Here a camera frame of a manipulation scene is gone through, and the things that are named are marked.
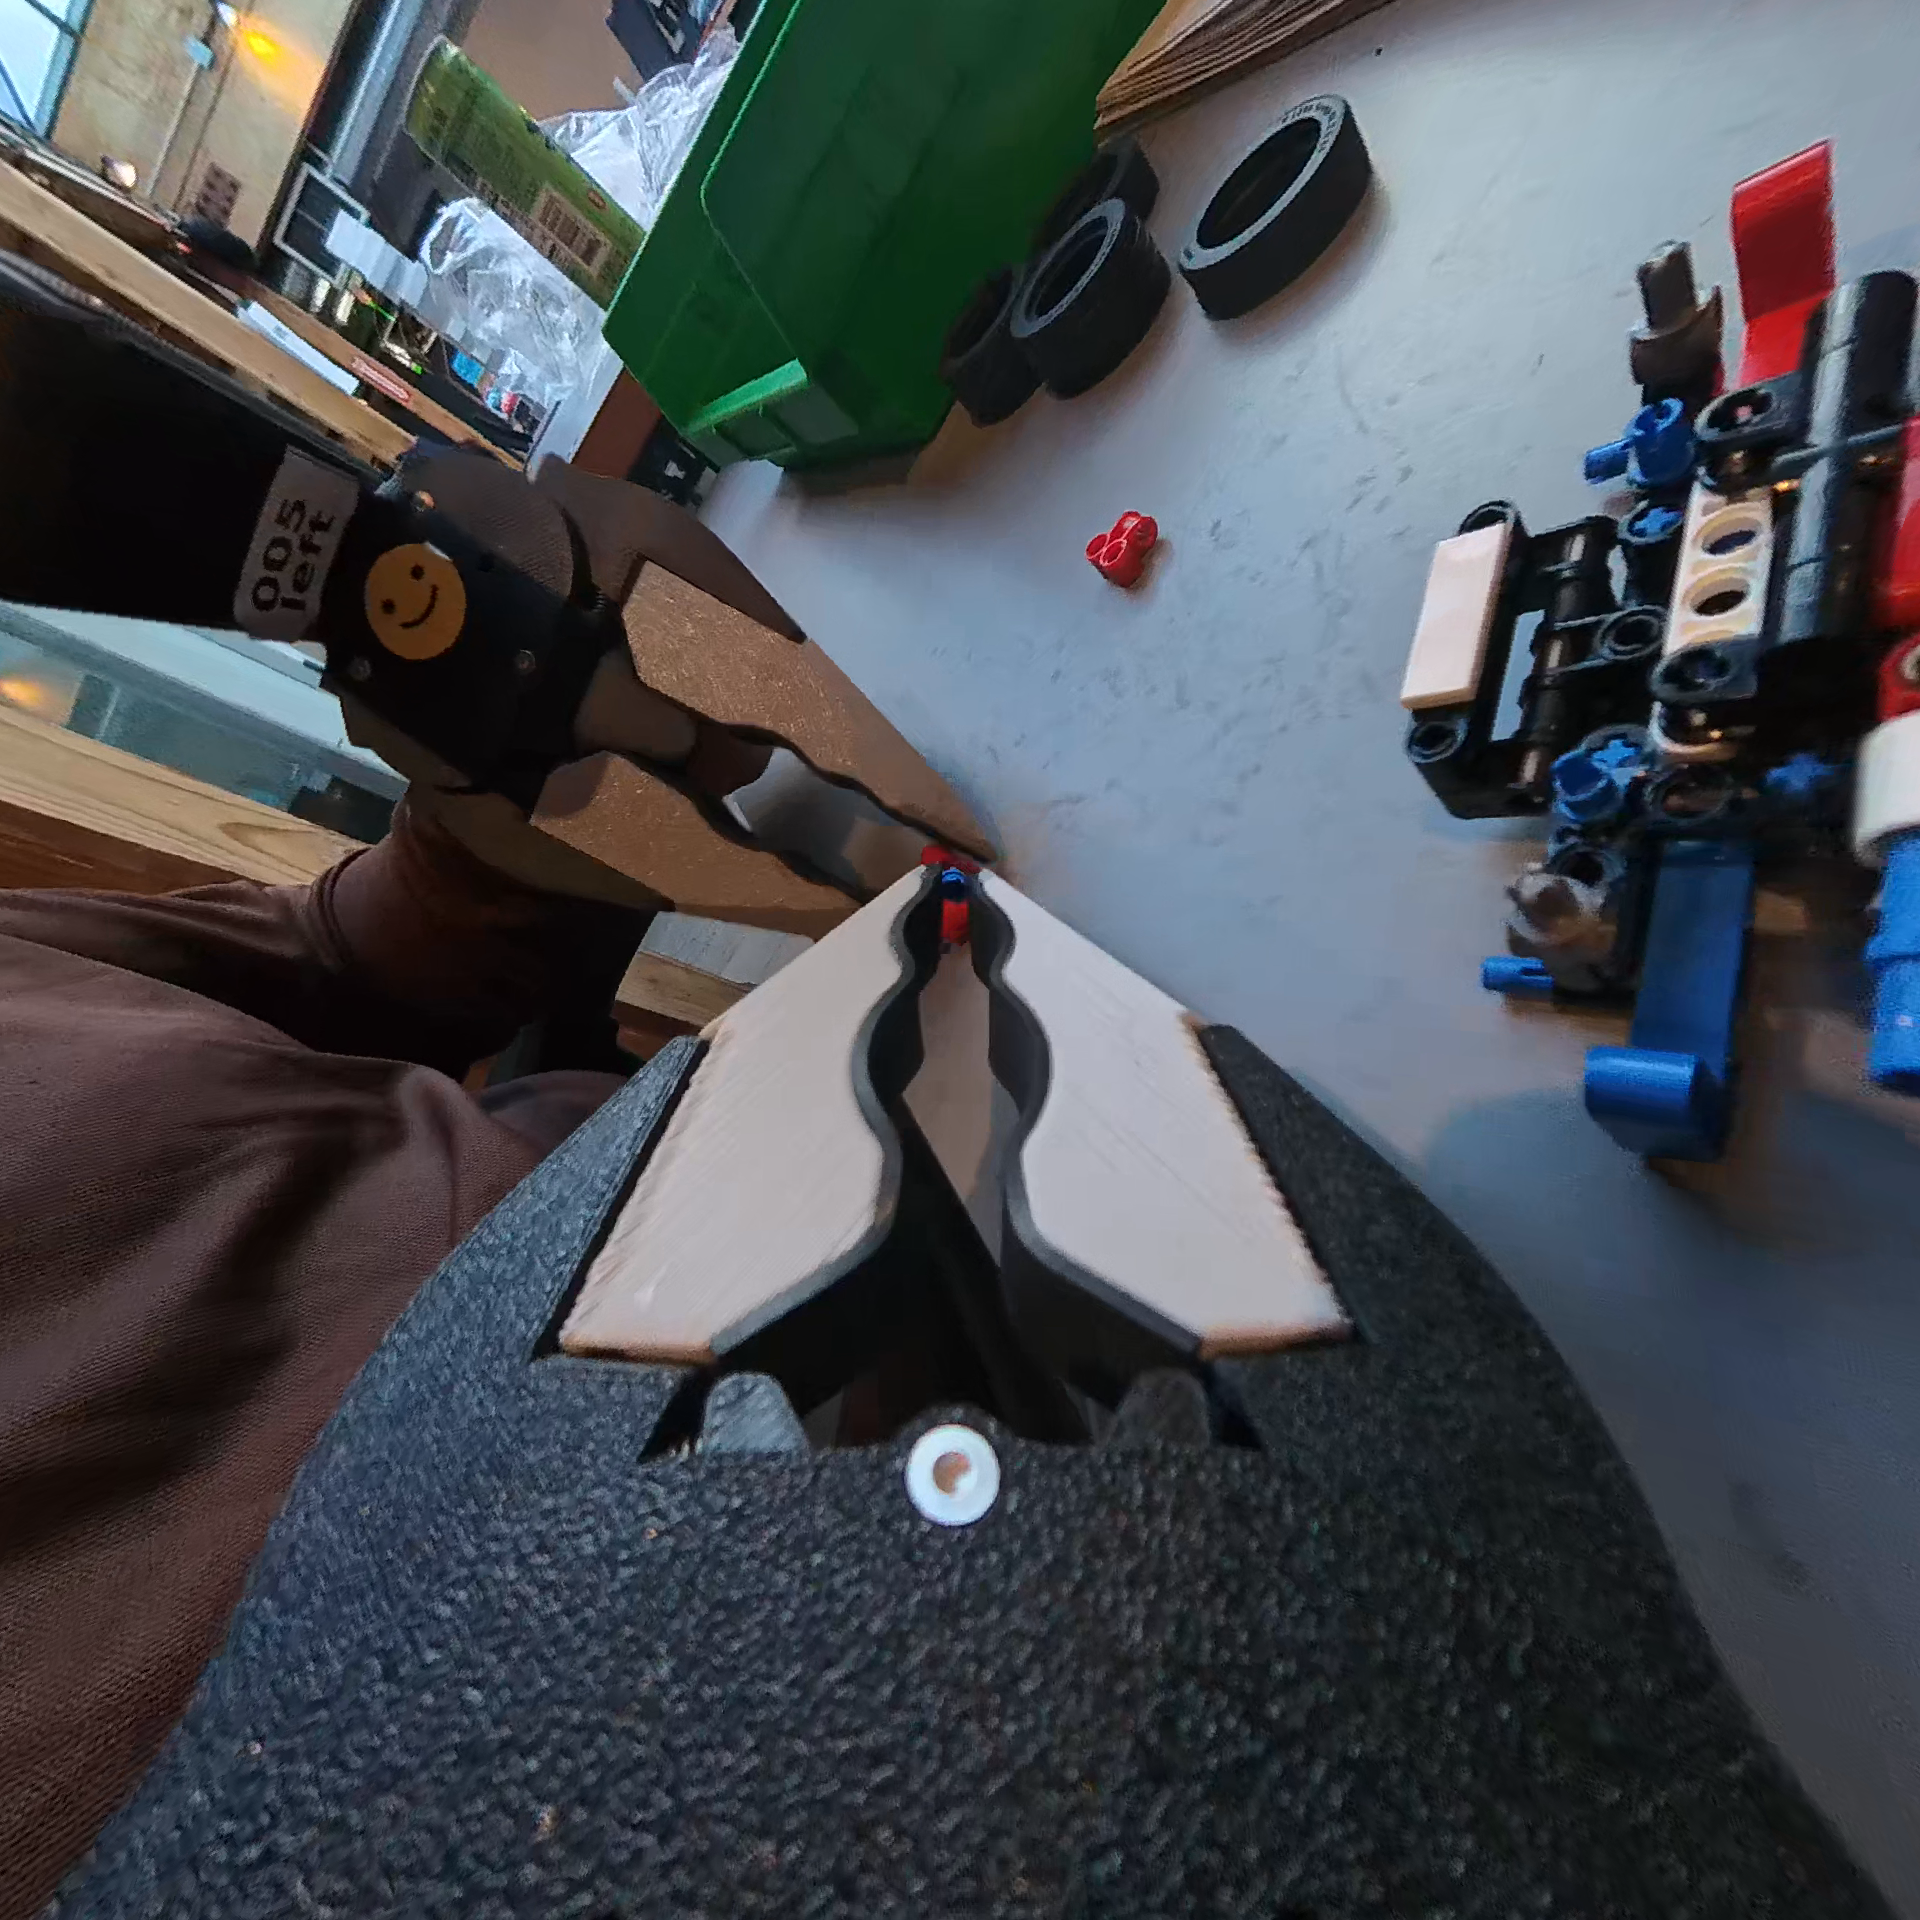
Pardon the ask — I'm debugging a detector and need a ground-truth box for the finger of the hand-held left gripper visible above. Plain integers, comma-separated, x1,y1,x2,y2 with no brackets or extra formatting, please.
614,557,1003,868
527,750,873,943

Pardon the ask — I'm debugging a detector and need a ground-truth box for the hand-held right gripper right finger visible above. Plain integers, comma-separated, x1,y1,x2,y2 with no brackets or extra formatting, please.
967,873,1353,1366

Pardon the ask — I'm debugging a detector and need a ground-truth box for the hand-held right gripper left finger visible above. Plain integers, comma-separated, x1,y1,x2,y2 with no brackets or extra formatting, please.
563,865,943,1418

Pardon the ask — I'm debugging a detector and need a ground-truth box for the toy brick race car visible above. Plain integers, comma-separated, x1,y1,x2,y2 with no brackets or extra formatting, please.
1402,141,1920,1162

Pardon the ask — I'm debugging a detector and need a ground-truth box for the grey desk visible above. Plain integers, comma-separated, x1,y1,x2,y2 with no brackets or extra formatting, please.
697,0,1920,1920

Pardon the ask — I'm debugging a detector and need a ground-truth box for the glass railing panel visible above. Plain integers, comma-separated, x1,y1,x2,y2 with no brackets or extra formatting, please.
0,599,406,841

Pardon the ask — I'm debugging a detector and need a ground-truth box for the black rubber tyre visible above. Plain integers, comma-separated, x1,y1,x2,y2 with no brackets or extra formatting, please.
1007,201,1174,400
1071,138,1161,241
942,269,1051,425
1178,94,1373,319

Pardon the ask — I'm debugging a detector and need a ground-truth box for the clear plastic bag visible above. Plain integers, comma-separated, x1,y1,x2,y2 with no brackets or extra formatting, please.
427,22,746,436

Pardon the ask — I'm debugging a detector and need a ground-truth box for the wooden workbench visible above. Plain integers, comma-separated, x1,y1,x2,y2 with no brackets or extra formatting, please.
0,704,812,1058

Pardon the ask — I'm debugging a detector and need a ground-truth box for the green plastic bin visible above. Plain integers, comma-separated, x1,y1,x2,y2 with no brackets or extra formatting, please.
598,0,1172,472

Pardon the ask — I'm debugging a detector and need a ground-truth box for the light green box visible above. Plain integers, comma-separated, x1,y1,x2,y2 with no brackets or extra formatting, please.
404,36,649,309

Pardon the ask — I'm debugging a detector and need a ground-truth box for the long wooden table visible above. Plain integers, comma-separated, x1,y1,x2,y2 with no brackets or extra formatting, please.
0,157,527,471

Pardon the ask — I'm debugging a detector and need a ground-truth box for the person's brown shirt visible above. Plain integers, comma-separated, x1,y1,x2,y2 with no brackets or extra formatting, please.
0,884,662,1920

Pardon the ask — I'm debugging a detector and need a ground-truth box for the open instruction booklet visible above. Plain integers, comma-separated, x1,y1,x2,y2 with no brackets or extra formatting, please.
1094,0,1397,137

